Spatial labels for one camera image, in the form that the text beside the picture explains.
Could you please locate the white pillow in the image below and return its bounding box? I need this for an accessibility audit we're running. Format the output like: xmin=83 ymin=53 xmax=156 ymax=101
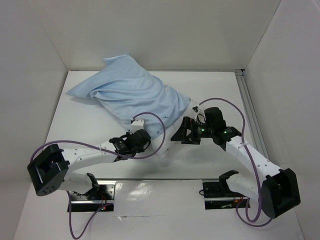
xmin=155 ymin=99 xmax=198 ymax=159

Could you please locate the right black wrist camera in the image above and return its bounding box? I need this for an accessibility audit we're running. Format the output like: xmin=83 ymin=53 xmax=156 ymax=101
xmin=193 ymin=107 xmax=227 ymax=131

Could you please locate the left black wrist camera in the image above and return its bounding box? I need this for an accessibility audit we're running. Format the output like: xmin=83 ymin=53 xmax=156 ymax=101
xmin=126 ymin=118 xmax=151 ymax=154

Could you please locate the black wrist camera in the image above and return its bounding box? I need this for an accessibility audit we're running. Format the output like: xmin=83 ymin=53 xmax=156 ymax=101
xmin=193 ymin=107 xmax=227 ymax=131
xmin=126 ymin=118 xmax=151 ymax=154

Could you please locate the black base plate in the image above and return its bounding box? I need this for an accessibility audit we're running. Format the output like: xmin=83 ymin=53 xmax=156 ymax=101
xmin=70 ymin=183 xmax=116 ymax=213
xmin=199 ymin=181 xmax=248 ymax=210

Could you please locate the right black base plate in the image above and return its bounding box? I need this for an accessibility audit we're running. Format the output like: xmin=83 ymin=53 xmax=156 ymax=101
xmin=199 ymin=181 xmax=248 ymax=210

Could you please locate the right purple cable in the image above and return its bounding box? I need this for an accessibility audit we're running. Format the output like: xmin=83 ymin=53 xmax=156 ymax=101
xmin=196 ymin=97 xmax=274 ymax=227

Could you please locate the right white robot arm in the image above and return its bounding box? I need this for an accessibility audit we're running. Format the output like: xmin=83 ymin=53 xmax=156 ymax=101
xmin=170 ymin=116 xmax=301 ymax=219

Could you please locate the purple cable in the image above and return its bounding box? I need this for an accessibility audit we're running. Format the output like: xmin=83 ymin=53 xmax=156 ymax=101
xmin=30 ymin=112 xmax=166 ymax=239
xmin=196 ymin=97 xmax=274 ymax=227

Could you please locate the aluminium rail frame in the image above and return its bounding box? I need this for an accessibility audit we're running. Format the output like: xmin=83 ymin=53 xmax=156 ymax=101
xmin=234 ymin=69 xmax=262 ymax=149

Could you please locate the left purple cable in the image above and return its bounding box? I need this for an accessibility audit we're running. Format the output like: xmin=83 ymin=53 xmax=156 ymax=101
xmin=30 ymin=112 xmax=166 ymax=239

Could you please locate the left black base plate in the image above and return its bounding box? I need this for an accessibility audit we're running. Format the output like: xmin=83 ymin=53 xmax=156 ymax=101
xmin=70 ymin=183 xmax=116 ymax=213

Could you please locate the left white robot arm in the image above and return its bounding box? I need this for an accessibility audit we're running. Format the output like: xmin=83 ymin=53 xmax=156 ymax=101
xmin=27 ymin=137 xmax=137 ymax=200

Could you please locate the light blue pillowcase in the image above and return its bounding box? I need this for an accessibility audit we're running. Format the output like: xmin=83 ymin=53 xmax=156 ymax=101
xmin=67 ymin=54 xmax=191 ymax=139

